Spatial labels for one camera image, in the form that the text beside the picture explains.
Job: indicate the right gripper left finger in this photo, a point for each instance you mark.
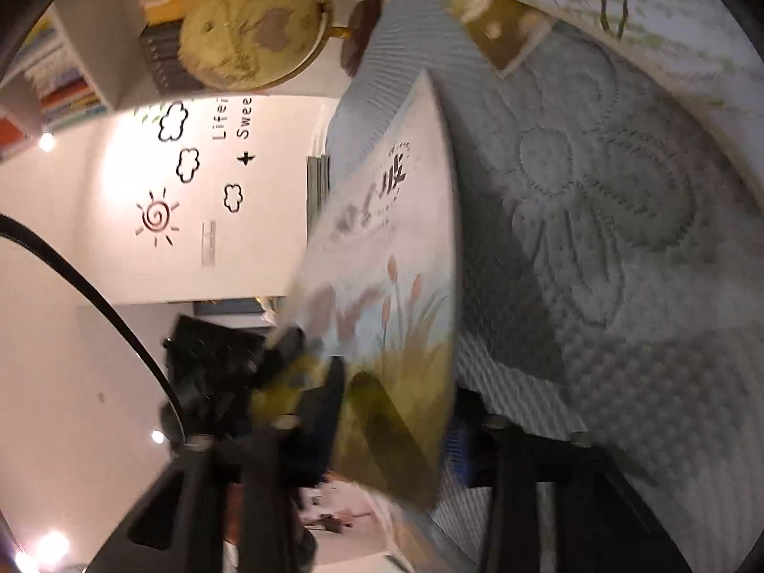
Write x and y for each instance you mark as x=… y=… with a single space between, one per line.
x=179 y=524

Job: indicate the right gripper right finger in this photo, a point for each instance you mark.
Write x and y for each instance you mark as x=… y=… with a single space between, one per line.
x=554 y=505

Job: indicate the white book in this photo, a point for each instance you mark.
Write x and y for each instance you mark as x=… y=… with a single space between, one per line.
x=378 y=289

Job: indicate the red fairy tale book 01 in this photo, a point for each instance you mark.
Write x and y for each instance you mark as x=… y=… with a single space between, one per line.
x=317 y=187

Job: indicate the olive green book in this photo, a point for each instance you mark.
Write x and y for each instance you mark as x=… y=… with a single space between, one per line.
x=504 y=31

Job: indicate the coral red book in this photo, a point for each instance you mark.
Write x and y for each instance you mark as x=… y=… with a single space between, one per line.
x=700 y=47

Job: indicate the blue quilted table mat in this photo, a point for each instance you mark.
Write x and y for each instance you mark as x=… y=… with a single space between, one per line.
x=612 y=262

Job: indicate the antique yellow desk globe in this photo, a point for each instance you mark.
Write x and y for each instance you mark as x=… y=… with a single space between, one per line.
x=255 y=45

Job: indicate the white bookshelf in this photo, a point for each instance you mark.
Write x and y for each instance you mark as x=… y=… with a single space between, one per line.
x=85 y=58

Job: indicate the white wall switch panel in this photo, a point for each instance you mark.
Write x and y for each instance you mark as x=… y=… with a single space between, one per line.
x=208 y=242

